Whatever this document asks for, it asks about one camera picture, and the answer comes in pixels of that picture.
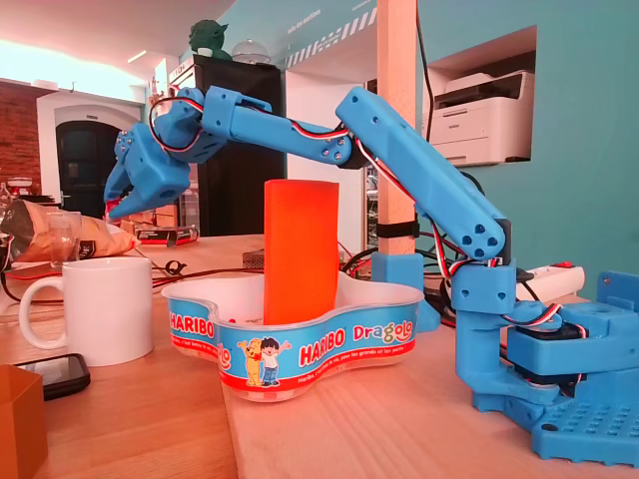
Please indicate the blue 3D-printed robot arm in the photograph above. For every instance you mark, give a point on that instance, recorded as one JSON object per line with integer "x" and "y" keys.
{"x": 424, "y": 164}

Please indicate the wooden drawer box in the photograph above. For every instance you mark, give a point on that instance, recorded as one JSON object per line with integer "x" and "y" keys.
{"x": 160, "y": 217}

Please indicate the light wooden base board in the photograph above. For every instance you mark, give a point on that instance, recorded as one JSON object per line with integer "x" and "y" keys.
{"x": 399, "y": 439}

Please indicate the perforated metal box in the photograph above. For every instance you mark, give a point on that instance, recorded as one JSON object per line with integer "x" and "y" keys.
{"x": 253, "y": 258}

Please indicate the red black flat box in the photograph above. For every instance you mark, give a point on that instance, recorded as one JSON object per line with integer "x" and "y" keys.
{"x": 165, "y": 234}

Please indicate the clear drinking glass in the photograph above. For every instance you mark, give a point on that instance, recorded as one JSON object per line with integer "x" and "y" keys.
{"x": 62, "y": 239}

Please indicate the white power strip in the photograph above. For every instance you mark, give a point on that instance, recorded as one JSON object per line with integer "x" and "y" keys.
{"x": 554, "y": 279}

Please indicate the wooden camera post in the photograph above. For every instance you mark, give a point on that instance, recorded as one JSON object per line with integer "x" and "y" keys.
{"x": 397, "y": 50}

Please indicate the dark arched door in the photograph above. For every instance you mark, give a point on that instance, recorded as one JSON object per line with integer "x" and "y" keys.
{"x": 95, "y": 169}

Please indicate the green Yoda figure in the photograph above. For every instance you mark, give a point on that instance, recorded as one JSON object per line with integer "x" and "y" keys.
{"x": 207, "y": 37}

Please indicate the orange half-round block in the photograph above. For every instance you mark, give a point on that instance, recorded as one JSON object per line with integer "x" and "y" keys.
{"x": 302, "y": 249}

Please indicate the black kettle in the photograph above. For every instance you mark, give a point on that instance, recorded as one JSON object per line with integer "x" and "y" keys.
{"x": 161, "y": 185}

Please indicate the blue printed bracket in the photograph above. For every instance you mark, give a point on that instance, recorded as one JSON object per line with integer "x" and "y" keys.
{"x": 621, "y": 294}

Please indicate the blue post base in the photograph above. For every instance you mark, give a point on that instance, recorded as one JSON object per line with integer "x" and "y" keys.
{"x": 397, "y": 272}

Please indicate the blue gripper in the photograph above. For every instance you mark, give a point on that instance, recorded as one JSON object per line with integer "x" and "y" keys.
{"x": 159, "y": 176}

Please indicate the glass dome cover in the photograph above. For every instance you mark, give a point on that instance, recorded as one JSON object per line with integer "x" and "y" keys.
{"x": 252, "y": 52}

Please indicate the black smartphone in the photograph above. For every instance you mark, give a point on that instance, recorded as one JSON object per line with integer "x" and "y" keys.
{"x": 65, "y": 374}

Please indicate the black fridge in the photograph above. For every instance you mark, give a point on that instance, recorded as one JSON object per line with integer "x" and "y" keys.
{"x": 239, "y": 199}

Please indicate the white ceramic mug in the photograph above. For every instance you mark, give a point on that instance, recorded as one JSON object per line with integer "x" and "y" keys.
{"x": 110, "y": 309}

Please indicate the crumpled chips bag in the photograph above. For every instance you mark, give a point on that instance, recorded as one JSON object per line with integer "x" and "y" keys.
{"x": 100, "y": 239}

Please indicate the Haribo Dragolo candy tub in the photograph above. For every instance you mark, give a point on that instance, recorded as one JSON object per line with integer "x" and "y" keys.
{"x": 319, "y": 344}

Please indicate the white printer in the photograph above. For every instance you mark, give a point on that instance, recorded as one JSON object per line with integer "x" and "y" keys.
{"x": 479, "y": 125}

